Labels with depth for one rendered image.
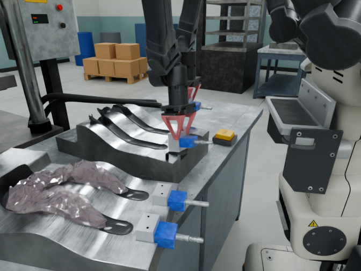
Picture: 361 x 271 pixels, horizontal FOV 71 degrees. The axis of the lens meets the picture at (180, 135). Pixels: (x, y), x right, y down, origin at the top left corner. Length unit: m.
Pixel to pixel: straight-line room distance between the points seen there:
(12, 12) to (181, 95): 0.76
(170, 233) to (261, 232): 1.33
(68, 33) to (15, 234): 1.12
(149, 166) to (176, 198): 0.18
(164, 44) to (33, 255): 0.52
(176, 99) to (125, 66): 4.78
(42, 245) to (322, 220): 0.64
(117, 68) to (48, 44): 4.19
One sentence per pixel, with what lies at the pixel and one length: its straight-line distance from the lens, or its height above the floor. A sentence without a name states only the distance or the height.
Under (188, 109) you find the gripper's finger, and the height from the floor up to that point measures 1.02.
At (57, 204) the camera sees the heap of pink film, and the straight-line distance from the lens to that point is 0.59.
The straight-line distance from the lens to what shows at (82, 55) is 7.94.
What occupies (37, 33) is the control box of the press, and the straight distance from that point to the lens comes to 1.42.
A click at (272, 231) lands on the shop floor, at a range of 1.85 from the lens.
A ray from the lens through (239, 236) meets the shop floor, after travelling 1.76.
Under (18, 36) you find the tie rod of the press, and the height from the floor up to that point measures 1.19.
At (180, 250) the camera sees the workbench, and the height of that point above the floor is 0.55.
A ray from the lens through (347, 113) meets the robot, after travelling 0.66.
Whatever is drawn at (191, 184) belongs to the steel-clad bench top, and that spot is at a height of 0.80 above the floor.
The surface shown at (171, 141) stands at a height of 0.93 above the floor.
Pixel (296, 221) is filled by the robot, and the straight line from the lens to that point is 0.75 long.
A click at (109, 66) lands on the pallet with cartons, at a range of 5.68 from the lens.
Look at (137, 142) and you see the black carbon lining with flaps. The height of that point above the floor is 0.88.
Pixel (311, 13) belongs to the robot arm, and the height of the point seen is 1.26.
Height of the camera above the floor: 1.25
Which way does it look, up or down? 25 degrees down
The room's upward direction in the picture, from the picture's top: straight up
